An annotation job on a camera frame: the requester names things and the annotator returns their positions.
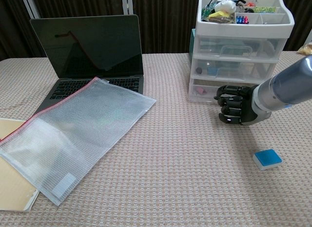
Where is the right black grey robot hand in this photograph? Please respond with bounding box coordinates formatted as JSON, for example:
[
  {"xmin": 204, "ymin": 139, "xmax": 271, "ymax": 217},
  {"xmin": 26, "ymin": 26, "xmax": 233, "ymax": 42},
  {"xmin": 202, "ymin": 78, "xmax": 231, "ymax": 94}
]
[{"xmin": 214, "ymin": 84, "xmax": 273, "ymax": 126}]

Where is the clear drawer with pink clips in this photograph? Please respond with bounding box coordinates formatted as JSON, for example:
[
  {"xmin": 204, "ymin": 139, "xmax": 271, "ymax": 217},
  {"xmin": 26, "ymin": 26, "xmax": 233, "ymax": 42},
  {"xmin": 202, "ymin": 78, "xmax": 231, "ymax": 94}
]
[{"xmin": 189, "ymin": 78, "xmax": 258, "ymax": 103}]

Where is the blue white square block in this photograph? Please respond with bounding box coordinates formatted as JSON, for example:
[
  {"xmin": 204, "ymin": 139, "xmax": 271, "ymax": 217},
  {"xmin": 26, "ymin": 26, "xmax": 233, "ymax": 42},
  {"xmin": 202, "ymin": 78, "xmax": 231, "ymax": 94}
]
[{"xmin": 252, "ymin": 149, "xmax": 283, "ymax": 171}]

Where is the clear drawer with blue item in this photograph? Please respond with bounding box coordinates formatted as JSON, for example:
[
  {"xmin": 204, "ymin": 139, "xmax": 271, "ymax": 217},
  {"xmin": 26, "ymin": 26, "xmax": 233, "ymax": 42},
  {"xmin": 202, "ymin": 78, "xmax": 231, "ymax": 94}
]
[{"xmin": 191, "ymin": 56, "xmax": 277, "ymax": 81}]

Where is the clear drawer with clear case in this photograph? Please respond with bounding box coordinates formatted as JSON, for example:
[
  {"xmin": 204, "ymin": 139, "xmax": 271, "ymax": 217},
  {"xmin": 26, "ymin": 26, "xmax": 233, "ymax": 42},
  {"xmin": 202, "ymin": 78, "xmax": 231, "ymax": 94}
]
[{"xmin": 196, "ymin": 35, "xmax": 287, "ymax": 60}]

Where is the white plastic drawer unit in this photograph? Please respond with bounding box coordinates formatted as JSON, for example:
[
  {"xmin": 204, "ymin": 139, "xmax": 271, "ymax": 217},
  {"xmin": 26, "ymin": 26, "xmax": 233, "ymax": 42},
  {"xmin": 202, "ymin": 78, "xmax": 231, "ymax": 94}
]
[{"xmin": 188, "ymin": 0, "xmax": 295, "ymax": 104}]

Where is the teal cardboard box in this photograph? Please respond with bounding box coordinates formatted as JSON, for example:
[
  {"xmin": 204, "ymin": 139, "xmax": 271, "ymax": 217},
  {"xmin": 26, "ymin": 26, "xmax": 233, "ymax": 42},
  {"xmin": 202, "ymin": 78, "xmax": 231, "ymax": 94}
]
[{"xmin": 190, "ymin": 28, "xmax": 197, "ymax": 54}]

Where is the grey open laptop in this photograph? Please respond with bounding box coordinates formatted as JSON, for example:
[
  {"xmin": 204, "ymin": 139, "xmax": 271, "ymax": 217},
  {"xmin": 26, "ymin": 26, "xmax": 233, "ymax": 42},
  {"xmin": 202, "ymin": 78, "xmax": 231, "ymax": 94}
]
[{"xmin": 29, "ymin": 14, "xmax": 145, "ymax": 115}]

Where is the yellow snack plastic bag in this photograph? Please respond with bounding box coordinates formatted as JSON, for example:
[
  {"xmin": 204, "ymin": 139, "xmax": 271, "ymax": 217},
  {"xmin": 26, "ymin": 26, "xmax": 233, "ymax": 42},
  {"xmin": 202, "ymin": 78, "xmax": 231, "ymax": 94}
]
[{"xmin": 296, "ymin": 42, "xmax": 312, "ymax": 56}]

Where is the brown snack packet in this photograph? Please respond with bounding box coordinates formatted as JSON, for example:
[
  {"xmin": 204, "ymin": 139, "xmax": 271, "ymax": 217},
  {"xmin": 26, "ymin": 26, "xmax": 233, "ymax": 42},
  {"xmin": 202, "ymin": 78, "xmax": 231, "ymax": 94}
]
[{"xmin": 206, "ymin": 16, "xmax": 232, "ymax": 24}]

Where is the pink woven tablecloth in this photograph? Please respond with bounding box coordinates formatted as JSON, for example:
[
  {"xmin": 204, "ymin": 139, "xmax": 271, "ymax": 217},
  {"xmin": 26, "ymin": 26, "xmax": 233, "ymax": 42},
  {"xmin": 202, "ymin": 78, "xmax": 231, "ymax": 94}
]
[{"xmin": 0, "ymin": 51, "xmax": 312, "ymax": 227}]

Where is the green patterned flat packet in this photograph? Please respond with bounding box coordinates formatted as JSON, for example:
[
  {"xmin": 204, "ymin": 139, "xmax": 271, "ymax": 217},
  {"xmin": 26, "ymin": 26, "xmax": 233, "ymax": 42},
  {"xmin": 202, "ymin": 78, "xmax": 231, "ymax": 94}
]
[{"xmin": 253, "ymin": 6, "xmax": 277, "ymax": 13}]

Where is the green printed packet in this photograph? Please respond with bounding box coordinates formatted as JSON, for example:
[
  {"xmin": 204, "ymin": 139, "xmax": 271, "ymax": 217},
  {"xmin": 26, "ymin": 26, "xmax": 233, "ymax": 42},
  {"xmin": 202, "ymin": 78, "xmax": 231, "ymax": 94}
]
[{"xmin": 201, "ymin": 6, "xmax": 214, "ymax": 18}]

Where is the white crumpled ball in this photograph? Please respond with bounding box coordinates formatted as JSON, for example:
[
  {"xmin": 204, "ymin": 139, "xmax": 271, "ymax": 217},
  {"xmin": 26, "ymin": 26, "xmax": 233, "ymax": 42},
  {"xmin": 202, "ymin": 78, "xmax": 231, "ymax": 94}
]
[{"xmin": 214, "ymin": 0, "xmax": 236, "ymax": 13}]

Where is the clear mesh zip pouch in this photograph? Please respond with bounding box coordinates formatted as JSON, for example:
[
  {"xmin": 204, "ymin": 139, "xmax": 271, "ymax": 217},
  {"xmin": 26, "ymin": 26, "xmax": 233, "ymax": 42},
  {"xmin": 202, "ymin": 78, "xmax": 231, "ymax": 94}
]
[{"xmin": 0, "ymin": 77, "xmax": 157, "ymax": 207}]

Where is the manila paper folder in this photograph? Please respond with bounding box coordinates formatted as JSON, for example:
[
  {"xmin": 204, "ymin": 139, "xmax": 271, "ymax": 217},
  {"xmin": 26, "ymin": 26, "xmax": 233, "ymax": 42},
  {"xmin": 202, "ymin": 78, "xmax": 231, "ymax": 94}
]
[{"xmin": 0, "ymin": 118, "xmax": 40, "ymax": 212}]

